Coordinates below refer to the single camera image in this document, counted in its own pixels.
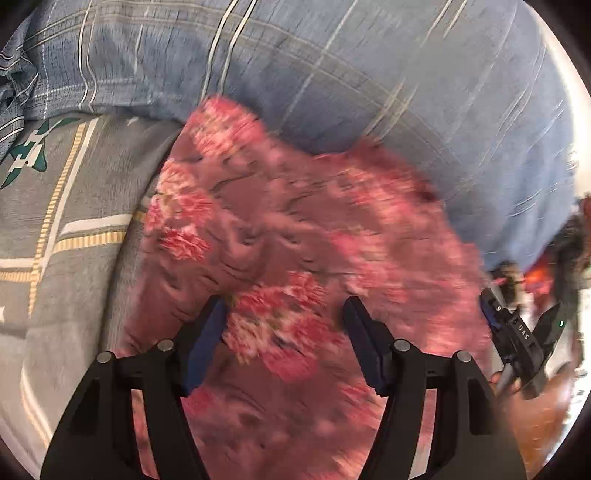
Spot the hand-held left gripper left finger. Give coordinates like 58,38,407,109
39,295,227,480

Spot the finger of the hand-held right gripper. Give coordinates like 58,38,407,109
479,286,509,342

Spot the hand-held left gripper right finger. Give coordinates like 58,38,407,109
342,295,528,480

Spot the pink floral shirt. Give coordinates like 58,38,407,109
111,95,497,480

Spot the small black red box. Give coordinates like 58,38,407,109
492,261,523,301

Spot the orange red cloth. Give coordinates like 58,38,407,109
525,267,556,295

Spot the dark furry cloth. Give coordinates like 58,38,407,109
549,198,591,305

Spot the grey patterned bed sheet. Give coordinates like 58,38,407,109
0,113,185,467

